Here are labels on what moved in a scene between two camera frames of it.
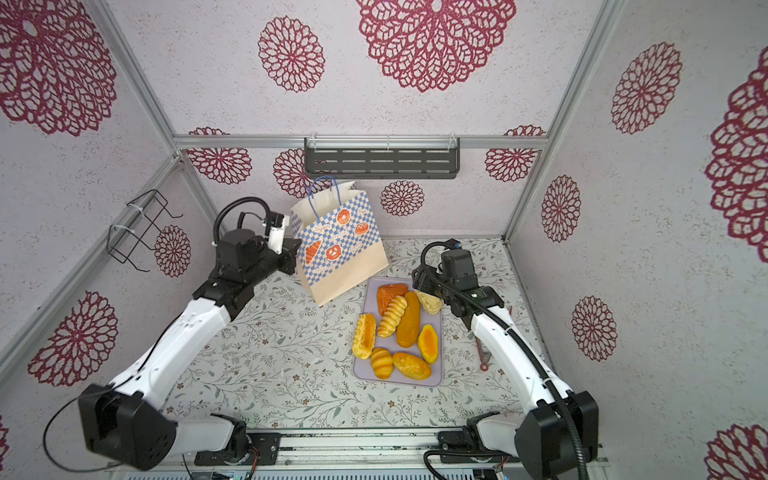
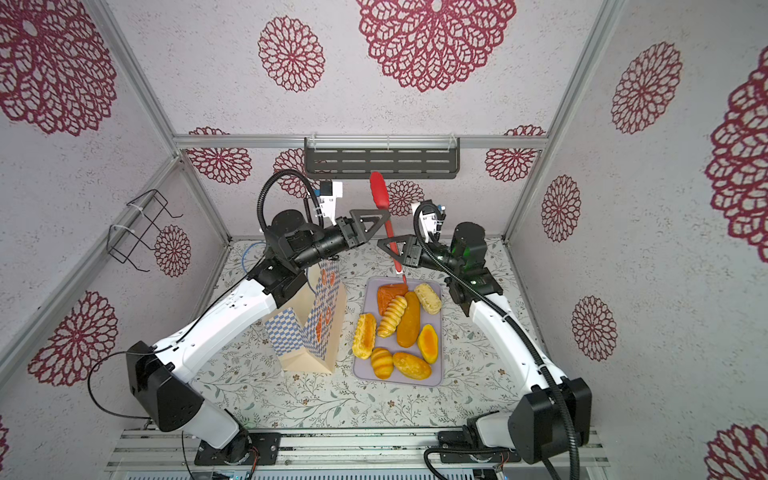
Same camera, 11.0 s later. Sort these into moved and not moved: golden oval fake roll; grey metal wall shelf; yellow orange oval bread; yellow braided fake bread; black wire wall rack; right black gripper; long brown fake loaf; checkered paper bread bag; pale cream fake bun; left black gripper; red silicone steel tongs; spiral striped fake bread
Moved: red silicone steel tongs; right black gripper; left black gripper; checkered paper bread bag
Not moved: yellow orange oval bread; black wire wall rack; yellow braided fake bread; golden oval fake roll; long brown fake loaf; grey metal wall shelf; pale cream fake bun; spiral striped fake bread
